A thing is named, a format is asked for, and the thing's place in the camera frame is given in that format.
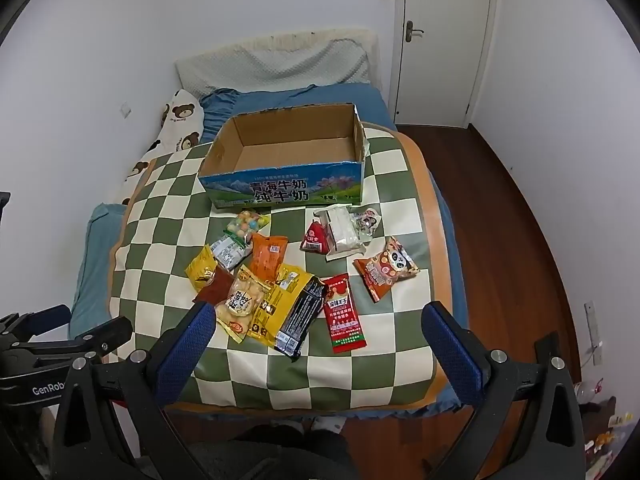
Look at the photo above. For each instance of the colourful candy ball packet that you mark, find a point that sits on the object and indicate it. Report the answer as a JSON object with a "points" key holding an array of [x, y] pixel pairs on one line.
{"points": [[247, 222]]}

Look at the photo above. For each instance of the small yellow snack packet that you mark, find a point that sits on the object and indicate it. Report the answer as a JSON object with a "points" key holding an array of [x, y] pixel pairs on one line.
{"points": [[201, 267]]}

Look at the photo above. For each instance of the white green snack packet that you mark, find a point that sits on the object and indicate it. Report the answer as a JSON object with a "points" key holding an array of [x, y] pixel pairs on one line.
{"points": [[229, 252]]}

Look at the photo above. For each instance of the panda print snack packet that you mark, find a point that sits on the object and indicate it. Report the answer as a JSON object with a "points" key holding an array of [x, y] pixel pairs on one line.
{"points": [[385, 270]]}

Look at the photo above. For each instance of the black snack packet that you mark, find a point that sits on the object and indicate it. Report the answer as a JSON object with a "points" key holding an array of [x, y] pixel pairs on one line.
{"points": [[300, 322]]}

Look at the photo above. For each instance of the white red plastic item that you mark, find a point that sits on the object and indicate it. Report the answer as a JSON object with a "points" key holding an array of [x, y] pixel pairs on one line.
{"points": [[587, 391]]}

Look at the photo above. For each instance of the yellow round biscuit packet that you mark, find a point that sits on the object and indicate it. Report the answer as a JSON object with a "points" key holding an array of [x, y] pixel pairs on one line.
{"points": [[242, 305]]}

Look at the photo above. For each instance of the printed cardboard box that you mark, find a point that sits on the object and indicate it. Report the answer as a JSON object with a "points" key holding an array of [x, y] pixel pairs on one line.
{"points": [[285, 160]]}

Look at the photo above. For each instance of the red green snack packet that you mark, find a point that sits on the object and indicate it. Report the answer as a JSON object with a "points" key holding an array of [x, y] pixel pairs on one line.
{"points": [[343, 320]]}

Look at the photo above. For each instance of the white wall socket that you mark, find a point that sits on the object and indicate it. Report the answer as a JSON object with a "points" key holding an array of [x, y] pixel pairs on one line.
{"points": [[126, 109]]}

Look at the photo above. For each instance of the dark square panel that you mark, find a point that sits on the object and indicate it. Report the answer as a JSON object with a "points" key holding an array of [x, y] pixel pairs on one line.
{"points": [[547, 347]]}

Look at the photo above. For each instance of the small clear picture packet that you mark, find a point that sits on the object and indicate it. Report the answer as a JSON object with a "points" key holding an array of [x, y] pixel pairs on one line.
{"points": [[369, 221]]}

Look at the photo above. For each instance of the blue bed sheet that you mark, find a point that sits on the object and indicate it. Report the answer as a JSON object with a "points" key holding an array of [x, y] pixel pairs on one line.
{"points": [[330, 95]]}

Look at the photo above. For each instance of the white power strip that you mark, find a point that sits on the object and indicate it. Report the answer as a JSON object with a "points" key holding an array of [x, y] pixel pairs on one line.
{"points": [[593, 330]]}

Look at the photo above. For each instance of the person's foot in white sock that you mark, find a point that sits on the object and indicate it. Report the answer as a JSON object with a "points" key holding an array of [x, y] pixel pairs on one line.
{"points": [[327, 422]]}

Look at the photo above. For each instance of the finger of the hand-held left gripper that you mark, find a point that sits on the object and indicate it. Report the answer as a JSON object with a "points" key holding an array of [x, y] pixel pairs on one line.
{"points": [[105, 335], [45, 316]]}

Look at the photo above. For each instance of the green white checkered mat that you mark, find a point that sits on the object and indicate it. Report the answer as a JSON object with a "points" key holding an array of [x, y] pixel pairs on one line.
{"points": [[400, 180]]}

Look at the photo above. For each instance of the dark red snack packet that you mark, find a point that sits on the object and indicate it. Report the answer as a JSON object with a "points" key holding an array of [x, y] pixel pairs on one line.
{"points": [[216, 287]]}

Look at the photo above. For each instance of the clear packet with white contents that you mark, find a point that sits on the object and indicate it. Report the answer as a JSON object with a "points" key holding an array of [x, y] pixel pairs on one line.
{"points": [[342, 235]]}

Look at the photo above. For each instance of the large yellow snack packet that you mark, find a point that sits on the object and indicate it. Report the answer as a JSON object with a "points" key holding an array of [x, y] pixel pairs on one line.
{"points": [[282, 300]]}

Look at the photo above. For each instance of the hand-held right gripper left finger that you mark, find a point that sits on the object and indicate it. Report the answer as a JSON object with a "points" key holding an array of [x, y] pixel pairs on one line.
{"points": [[185, 355]]}

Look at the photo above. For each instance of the white textured pillow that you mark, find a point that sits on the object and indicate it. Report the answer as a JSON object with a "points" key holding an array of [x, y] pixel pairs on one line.
{"points": [[280, 62]]}

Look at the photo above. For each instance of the bear print pillow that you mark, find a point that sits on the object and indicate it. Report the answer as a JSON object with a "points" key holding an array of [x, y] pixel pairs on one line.
{"points": [[177, 120]]}

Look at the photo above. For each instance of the red triangular snack packet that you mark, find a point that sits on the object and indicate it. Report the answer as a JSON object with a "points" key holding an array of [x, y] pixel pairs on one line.
{"points": [[315, 237]]}

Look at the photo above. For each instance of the floor clutter pile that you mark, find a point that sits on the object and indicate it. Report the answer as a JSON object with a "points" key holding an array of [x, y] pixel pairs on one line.
{"points": [[602, 440]]}

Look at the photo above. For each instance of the white door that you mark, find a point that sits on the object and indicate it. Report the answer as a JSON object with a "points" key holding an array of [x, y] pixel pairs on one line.
{"points": [[440, 40]]}

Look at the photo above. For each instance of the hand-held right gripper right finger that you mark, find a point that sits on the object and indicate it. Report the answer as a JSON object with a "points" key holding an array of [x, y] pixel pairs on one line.
{"points": [[450, 355]]}

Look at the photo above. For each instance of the black stand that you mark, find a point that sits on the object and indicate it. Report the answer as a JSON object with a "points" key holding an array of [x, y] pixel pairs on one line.
{"points": [[3, 207]]}

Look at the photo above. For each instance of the orange snack packet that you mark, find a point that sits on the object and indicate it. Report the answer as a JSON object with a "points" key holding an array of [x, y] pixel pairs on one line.
{"points": [[267, 257]]}

